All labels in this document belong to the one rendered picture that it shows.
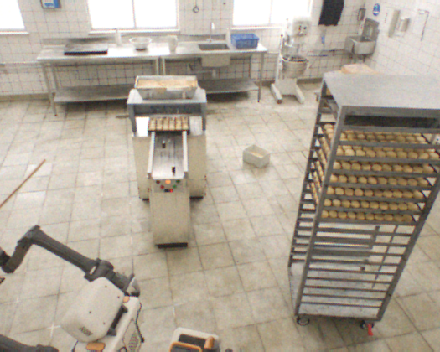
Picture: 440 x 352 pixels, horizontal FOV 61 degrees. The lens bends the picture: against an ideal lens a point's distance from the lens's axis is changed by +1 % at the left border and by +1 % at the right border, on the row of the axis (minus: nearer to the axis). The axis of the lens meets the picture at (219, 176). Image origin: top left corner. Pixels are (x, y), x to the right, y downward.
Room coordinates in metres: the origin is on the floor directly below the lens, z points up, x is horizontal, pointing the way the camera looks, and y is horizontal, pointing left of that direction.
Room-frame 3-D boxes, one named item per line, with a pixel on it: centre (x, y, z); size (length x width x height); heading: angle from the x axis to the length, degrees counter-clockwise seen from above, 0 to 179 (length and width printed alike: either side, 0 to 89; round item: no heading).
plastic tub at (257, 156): (4.07, -0.47, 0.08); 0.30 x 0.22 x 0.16; 48
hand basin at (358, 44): (6.65, -2.39, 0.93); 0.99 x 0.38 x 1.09; 14
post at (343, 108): (1.72, -0.61, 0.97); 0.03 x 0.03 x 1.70; 88
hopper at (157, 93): (3.30, 0.52, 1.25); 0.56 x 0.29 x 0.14; 97
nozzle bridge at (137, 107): (3.30, 0.52, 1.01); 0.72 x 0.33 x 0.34; 97
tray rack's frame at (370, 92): (1.94, -0.92, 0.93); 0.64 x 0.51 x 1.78; 88
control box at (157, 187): (2.44, 0.42, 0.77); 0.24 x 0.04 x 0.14; 97
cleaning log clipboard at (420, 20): (5.72, -2.81, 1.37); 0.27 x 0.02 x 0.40; 14
